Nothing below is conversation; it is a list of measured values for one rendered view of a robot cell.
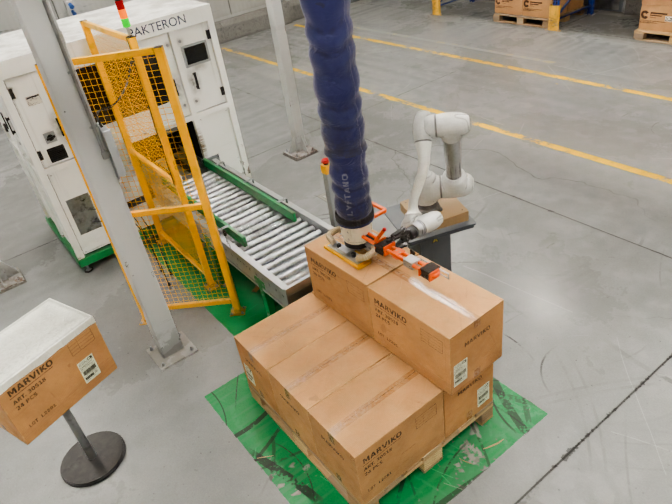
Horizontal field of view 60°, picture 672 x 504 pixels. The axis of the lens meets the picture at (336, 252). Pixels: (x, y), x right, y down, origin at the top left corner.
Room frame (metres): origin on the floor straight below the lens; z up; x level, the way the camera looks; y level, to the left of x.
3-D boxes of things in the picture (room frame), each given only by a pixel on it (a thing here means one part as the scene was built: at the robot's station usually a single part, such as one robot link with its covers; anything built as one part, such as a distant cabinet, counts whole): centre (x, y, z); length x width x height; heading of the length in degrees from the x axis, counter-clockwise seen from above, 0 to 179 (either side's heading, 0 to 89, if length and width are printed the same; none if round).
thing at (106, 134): (3.39, 1.25, 1.62); 0.20 x 0.05 x 0.30; 32
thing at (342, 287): (2.87, -0.14, 0.75); 0.60 x 0.40 x 0.40; 33
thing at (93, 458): (2.44, 1.71, 0.31); 0.40 x 0.40 x 0.62
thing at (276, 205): (4.67, 0.67, 0.60); 1.60 x 0.10 x 0.09; 32
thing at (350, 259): (2.83, -0.06, 0.97); 0.34 x 0.10 x 0.05; 32
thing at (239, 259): (4.06, 0.98, 0.50); 2.31 x 0.05 x 0.19; 32
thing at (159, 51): (3.71, 1.23, 1.05); 0.87 x 0.10 x 2.10; 84
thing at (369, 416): (2.50, -0.03, 0.34); 1.20 x 1.00 x 0.40; 32
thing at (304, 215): (4.40, 0.43, 0.50); 2.31 x 0.05 x 0.19; 32
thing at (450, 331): (2.37, -0.47, 0.74); 0.60 x 0.40 x 0.40; 33
